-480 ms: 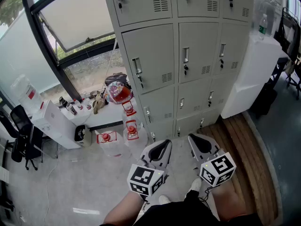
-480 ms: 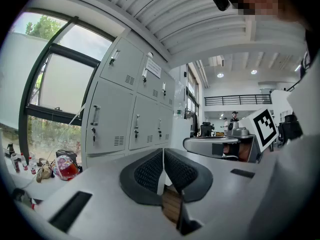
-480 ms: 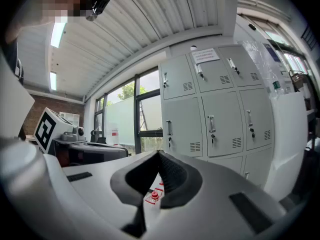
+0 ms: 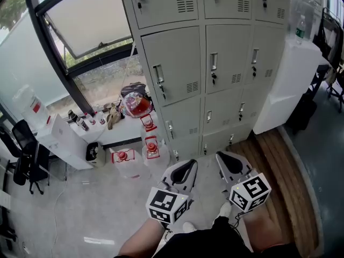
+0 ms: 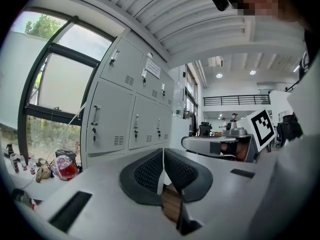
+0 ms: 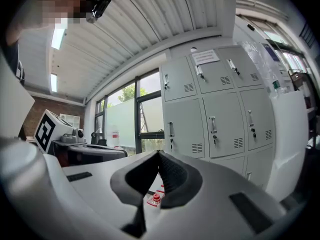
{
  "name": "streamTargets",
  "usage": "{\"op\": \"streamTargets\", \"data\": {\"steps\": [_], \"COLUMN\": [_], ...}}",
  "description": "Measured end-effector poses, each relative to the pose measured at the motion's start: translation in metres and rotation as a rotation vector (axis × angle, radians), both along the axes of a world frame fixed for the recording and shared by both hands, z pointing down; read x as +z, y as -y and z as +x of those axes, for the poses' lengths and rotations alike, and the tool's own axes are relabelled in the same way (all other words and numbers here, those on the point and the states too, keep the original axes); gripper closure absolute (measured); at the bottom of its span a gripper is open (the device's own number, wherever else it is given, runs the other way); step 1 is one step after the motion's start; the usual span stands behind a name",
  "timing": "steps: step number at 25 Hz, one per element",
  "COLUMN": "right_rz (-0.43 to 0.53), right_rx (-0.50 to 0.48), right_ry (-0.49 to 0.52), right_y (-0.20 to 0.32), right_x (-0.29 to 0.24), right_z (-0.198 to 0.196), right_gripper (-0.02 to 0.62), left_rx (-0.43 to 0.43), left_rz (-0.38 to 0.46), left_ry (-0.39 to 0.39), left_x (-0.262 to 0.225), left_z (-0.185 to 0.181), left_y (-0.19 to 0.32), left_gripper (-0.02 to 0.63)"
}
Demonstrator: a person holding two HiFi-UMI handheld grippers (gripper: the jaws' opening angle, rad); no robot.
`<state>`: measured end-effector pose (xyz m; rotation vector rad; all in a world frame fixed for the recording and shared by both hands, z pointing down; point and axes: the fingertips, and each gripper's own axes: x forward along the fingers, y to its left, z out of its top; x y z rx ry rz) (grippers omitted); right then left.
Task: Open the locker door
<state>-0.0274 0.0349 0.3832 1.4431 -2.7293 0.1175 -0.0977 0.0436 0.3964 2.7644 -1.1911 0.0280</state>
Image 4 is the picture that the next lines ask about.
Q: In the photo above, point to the black office chair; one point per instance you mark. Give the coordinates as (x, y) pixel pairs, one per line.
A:
(25, 154)

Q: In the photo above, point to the person's right forearm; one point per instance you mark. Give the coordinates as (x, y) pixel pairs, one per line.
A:
(262, 230)

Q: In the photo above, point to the black bag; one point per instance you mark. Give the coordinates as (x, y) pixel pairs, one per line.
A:
(301, 114)

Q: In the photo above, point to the black folding frame chair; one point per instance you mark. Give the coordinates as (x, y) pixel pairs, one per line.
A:
(329, 39)

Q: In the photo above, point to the open tilting window sash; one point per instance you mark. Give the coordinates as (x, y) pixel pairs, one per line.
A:
(86, 17)

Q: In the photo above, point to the beige crumpled cloth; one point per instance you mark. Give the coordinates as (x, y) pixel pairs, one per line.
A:
(113, 115)

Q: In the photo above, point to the person's black shorts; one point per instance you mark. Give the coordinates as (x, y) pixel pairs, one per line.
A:
(204, 244)

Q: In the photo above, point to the person's right white shoe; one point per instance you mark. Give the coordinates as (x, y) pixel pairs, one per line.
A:
(225, 210)

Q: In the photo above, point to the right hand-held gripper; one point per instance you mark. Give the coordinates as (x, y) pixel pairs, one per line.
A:
(251, 193)

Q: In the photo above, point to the white low cabinet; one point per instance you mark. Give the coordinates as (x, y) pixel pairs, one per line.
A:
(290, 85)

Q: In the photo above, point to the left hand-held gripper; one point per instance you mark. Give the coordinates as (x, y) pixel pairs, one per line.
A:
(165, 204)

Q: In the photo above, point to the clear plastic water bottle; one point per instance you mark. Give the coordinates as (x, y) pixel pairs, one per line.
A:
(300, 31)

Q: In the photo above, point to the beige waste bin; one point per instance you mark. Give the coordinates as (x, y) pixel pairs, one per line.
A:
(96, 154)

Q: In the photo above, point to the small bottle with red cap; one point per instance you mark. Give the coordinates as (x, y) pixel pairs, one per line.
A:
(91, 119)
(101, 118)

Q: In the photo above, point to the person's left white shoe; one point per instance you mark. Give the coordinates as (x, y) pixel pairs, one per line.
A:
(189, 226)

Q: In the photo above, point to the black can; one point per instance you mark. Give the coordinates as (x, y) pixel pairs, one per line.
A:
(72, 115)

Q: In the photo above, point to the white window sill ledge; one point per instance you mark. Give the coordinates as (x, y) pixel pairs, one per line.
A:
(121, 133)

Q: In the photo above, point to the grey metal locker cabinet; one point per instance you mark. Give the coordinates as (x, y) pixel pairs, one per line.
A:
(202, 23)

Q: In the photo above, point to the large clear dispenser water bottle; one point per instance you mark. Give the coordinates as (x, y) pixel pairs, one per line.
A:
(31, 106)

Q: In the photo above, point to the person's white shoe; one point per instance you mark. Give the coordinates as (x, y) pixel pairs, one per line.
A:
(225, 210)
(189, 226)

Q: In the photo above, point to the black backpack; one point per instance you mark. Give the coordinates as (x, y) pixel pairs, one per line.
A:
(134, 87)

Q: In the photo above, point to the large jar with red contents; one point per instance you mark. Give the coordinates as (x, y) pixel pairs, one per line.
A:
(135, 106)

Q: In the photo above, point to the white water dispenser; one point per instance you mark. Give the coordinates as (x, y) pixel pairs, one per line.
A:
(64, 141)

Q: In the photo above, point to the grid of grey locker doors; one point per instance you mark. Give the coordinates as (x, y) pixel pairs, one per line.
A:
(177, 52)

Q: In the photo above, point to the wooden slatted platform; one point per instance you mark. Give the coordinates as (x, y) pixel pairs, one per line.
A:
(285, 171)

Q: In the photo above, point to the person's left forearm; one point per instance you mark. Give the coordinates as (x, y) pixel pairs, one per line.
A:
(142, 238)

